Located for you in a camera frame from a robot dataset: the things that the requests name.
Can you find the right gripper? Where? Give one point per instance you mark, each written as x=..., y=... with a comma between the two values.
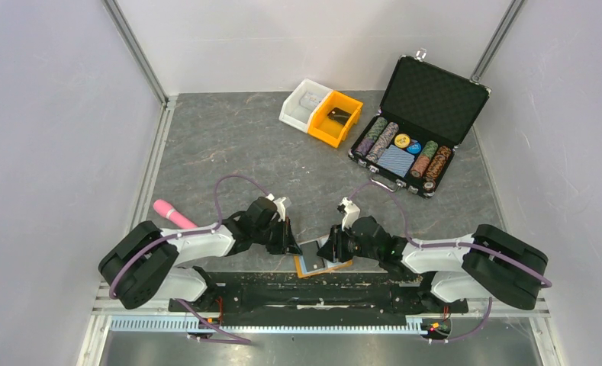
x=333, y=248

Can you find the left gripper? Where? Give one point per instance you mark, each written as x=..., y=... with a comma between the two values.
x=286, y=236

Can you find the yellow leather card holder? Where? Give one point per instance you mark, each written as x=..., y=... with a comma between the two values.
x=329, y=266

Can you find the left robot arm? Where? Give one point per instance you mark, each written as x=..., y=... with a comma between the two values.
x=152, y=263

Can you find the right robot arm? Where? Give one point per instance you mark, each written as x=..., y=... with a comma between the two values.
x=486, y=263

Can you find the blue playing card deck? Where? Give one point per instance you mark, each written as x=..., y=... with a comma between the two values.
x=396, y=161

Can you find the dark card in yellow bin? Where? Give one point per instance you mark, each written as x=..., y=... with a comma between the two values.
x=339, y=115

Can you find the yellow plastic bin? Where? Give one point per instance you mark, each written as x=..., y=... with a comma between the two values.
x=329, y=131

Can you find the yellow dealer button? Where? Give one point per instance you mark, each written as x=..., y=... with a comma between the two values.
x=402, y=140

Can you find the blue dealer button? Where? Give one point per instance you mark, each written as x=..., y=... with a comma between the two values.
x=415, y=148

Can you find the pink cylindrical toy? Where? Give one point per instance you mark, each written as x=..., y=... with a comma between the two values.
x=169, y=212

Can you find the white plastic bin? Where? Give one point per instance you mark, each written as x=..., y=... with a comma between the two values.
x=300, y=106

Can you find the clear item in white bin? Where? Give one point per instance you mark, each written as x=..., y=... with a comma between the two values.
x=310, y=100

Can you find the black poker chip case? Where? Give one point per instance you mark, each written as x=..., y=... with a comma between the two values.
x=434, y=107

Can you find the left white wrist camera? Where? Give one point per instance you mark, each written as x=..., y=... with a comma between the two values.
x=282, y=204

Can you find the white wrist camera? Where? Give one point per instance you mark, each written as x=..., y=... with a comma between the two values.
x=282, y=204
x=350, y=212

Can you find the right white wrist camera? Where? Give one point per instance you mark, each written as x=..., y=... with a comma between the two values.
x=350, y=212

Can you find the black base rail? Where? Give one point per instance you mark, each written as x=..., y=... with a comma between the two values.
x=332, y=299

